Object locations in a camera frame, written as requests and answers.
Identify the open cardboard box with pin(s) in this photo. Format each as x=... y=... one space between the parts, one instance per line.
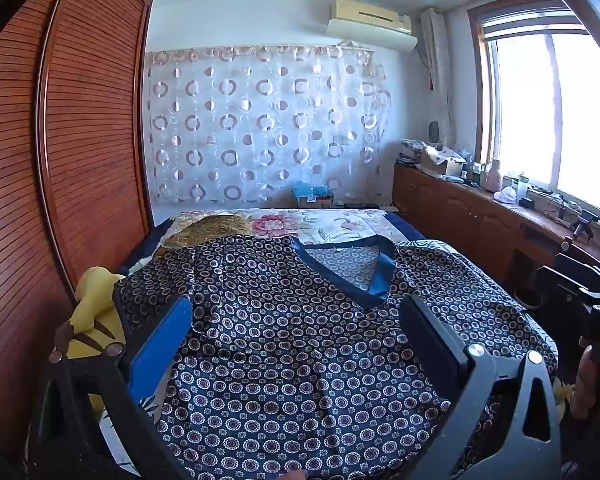
x=442 y=162

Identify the blue box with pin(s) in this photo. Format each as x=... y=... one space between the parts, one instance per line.
x=312 y=196

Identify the white air conditioner pipe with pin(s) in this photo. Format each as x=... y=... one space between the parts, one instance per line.
x=437 y=60

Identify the navy blue bed sheet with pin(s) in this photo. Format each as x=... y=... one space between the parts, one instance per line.
x=410 y=230

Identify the white bottle with green cap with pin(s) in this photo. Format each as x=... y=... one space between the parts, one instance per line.
x=522 y=190

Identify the white plastic jug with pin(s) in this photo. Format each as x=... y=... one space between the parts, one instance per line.
x=492 y=177

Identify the long wooden cabinet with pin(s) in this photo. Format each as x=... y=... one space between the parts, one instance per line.
x=460 y=215

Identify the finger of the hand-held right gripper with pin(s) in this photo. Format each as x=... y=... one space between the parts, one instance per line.
x=557 y=285
x=580 y=266

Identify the yellow plush toy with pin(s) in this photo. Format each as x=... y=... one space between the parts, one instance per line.
x=97 y=300

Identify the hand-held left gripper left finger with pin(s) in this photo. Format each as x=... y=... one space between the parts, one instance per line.
x=162 y=345

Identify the navy circle-patterned shirt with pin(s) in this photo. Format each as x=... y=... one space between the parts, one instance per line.
x=290 y=360

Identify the dark waste bin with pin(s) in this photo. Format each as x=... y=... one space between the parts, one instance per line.
x=527 y=299

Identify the person's right hand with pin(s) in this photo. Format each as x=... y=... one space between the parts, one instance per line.
x=586 y=380

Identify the wooden slatted wardrobe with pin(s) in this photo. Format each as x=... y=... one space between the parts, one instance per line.
x=80 y=135

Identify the wall air conditioner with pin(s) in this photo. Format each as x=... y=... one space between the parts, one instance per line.
x=365 y=10

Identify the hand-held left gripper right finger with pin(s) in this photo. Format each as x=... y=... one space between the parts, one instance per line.
x=430 y=337

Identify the wood-framed window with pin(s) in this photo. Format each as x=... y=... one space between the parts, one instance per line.
x=555 y=110

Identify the small black tripod stand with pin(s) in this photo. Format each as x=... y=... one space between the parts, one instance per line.
x=586 y=221

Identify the gold patterned pillow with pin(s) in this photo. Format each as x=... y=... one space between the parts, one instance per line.
x=205 y=227

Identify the sheer circle-patterned curtain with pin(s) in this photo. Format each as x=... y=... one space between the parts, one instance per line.
x=270 y=125

